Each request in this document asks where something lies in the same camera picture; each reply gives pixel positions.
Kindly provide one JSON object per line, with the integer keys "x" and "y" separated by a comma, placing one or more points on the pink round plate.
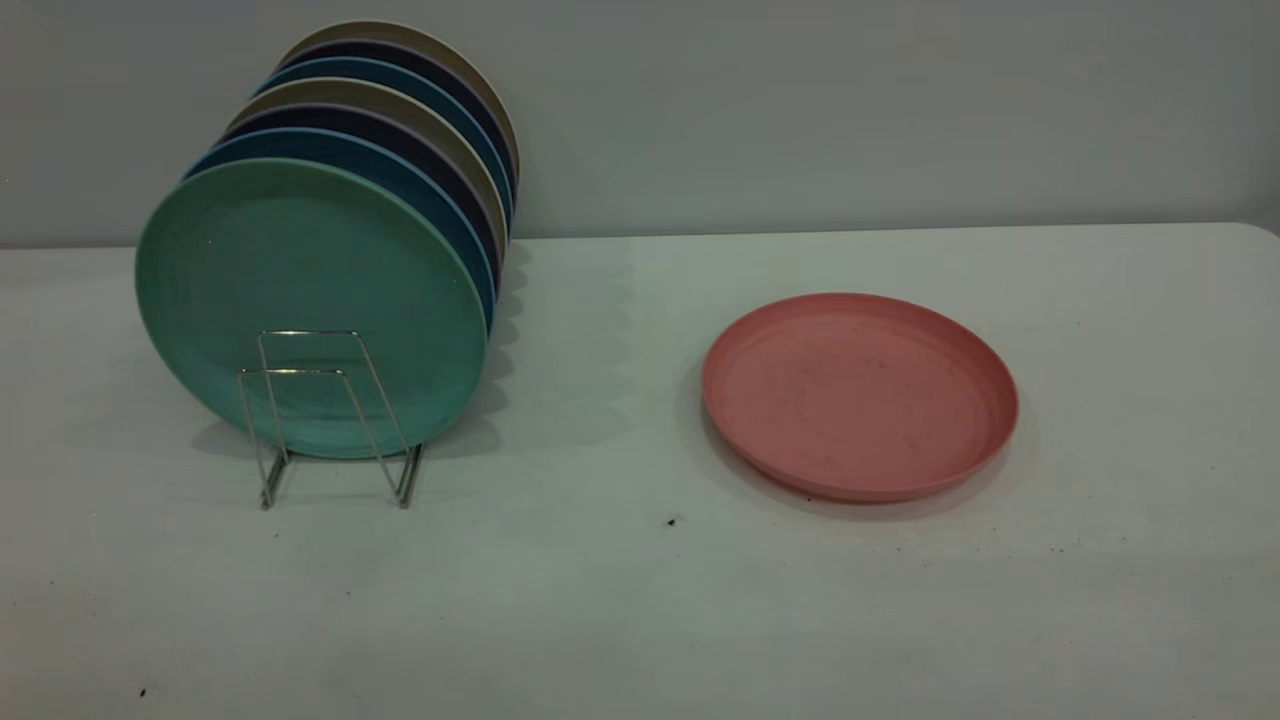
{"x": 860, "y": 400}

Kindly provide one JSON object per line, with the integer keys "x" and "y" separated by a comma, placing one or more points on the blue round plate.
{"x": 390, "y": 72}
{"x": 410, "y": 178}

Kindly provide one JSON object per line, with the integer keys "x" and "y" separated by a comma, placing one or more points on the purple round plate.
{"x": 400, "y": 142}
{"x": 410, "y": 54}

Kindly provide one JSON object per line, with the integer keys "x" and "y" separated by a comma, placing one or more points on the green round plate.
{"x": 300, "y": 290}

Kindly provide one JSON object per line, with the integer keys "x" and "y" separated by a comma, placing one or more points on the beige round plate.
{"x": 400, "y": 29}
{"x": 360, "y": 92}

